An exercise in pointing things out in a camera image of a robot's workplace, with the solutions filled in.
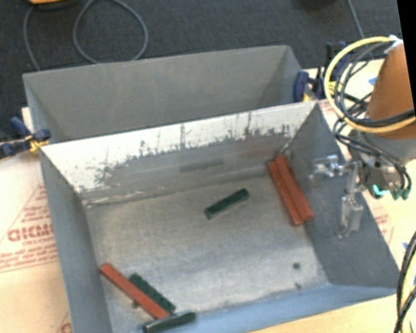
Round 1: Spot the grey metal bin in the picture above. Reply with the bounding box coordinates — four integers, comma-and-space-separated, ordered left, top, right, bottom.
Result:
21, 16, 411, 333

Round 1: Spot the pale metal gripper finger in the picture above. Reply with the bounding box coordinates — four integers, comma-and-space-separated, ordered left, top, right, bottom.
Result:
305, 151, 354, 187
330, 191, 369, 239

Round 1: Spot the dark green flat block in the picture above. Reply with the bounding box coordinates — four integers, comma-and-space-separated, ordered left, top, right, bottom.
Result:
201, 187, 253, 221
140, 310, 199, 333
128, 267, 177, 320

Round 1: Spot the red-brown flat block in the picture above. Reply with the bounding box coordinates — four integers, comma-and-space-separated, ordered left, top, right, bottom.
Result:
98, 253, 171, 329
266, 156, 305, 230
273, 151, 316, 225

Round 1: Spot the brown cardboard board red print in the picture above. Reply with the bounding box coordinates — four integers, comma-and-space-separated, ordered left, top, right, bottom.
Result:
0, 92, 410, 333

